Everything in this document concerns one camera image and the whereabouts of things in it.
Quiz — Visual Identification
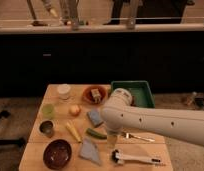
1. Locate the grey blue cloth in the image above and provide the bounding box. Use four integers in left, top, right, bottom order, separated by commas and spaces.
79, 138, 102, 166

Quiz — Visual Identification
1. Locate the blue sponge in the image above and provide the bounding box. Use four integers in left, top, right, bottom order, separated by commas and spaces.
87, 109, 103, 127

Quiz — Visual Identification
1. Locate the white handled dish brush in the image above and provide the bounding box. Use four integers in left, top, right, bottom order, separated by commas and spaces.
111, 149, 164, 166

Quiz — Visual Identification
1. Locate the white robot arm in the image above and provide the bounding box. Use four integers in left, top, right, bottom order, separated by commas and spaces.
101, 88, 204, 146

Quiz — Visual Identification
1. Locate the yellow apple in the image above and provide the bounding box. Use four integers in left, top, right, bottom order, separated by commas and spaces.
69, 105, 81, 116

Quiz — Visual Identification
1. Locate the clear plastic cup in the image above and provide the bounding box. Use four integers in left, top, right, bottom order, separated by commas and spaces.
57, 84, 71, 100

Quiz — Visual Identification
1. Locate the green plastic tray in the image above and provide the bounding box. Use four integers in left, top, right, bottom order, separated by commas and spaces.
111, 80, 155, 108

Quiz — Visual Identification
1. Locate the dark purple bowl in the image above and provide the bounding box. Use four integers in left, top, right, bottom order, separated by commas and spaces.
43, 139, 72, 170

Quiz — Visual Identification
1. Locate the green pepper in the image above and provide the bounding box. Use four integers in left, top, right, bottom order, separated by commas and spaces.
86, 128, 107, 139

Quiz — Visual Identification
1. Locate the metal cup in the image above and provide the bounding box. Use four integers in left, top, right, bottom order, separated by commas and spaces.
39, 121, 54, 138

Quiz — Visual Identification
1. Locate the red bowl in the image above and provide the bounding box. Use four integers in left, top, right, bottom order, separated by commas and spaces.
82, 85, 106, 104

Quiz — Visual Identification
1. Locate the small box in bowl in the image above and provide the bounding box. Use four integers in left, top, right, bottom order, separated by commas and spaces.
91, 89, 101, 103

